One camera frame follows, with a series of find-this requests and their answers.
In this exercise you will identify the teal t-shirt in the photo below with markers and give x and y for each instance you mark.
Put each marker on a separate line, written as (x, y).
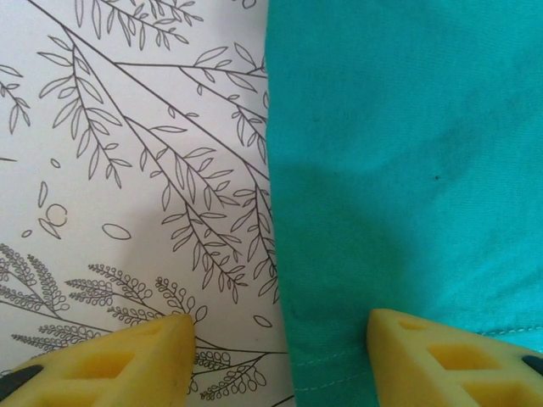
(403, 169)

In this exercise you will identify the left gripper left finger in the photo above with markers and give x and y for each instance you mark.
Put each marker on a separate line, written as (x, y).
(106, 369)

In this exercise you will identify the floral printed table cover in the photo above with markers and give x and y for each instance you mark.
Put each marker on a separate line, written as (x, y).
(127, 148)

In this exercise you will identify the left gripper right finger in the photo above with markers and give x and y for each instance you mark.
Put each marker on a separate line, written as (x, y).
(445, 364)

